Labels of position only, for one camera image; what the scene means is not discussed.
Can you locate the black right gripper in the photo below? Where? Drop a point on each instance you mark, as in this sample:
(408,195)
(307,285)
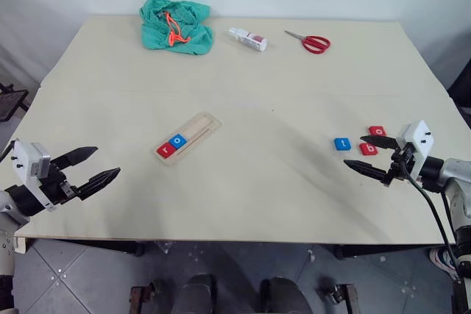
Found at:
(399,165)

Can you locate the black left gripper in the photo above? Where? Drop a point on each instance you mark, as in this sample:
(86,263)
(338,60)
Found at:
(57,185)

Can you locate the red letter tile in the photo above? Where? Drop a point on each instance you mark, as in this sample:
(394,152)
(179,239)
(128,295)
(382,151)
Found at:
(368,149)
(166,150)
(378,131)

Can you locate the blue letter tile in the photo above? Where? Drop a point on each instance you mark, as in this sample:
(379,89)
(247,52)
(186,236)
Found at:
(343,144)
(178,140)

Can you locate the wooden letter tray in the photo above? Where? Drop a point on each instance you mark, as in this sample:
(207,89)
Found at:
(198,126)

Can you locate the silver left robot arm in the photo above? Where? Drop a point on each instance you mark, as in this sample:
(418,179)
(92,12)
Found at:
(18,200)

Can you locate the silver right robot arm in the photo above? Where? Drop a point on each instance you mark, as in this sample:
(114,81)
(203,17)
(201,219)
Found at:
(454,178)

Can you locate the black metal stand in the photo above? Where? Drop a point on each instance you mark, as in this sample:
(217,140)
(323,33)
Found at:
(11,102)

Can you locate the white table corner piece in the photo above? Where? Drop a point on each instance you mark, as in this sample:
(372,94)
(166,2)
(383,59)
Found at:
(20,246)

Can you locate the dark object beside table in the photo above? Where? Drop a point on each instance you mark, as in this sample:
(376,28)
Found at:
(461,89)

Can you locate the white striped sneaker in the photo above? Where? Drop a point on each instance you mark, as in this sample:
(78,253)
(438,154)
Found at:
(443,260)

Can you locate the green mesh cloth bag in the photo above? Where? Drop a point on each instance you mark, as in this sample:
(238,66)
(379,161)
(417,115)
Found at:
(154,34)

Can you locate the white spray bottle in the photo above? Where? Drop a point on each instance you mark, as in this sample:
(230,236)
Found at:
(248,39)

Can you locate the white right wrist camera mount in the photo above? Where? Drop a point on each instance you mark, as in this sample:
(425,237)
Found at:
(419,137)

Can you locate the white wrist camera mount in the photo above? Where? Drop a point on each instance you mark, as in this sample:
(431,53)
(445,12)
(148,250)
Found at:
(27,156)
(419,137)

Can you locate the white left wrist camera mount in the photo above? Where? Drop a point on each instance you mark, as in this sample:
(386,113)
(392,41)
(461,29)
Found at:
(27,156)

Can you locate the black table frame bar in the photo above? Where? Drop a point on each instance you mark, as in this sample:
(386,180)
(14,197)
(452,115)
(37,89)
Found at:
(386,250)

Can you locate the rusty metal base bracket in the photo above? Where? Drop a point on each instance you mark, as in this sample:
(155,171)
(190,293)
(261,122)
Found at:
(141,297)
(342,295)

